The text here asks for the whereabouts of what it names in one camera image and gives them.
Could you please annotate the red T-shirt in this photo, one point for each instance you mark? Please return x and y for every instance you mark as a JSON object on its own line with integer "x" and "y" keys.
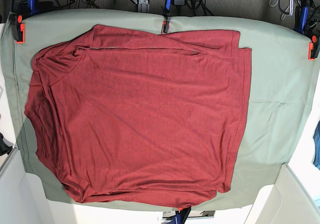
{"x": 127, "y": 115}

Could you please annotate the bottom blue orange clamp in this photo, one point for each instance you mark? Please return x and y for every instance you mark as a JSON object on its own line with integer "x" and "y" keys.
{"x": 180, "y": 216}

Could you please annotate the left orange black clamp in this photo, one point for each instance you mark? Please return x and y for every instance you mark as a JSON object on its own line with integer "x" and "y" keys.
{"x": 18, "y": 27}

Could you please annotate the orange black clamp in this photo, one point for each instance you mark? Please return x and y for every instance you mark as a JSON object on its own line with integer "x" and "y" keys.
{"x": 314, "y": 45}
{"x": 18, "y": 27}

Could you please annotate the right orange black clamp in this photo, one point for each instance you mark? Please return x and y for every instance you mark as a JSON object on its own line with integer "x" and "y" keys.
{"x": 314, "y": 45}

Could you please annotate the right blue clamp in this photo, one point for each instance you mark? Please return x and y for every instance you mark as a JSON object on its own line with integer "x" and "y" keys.
{"x": 301, "y": 14}

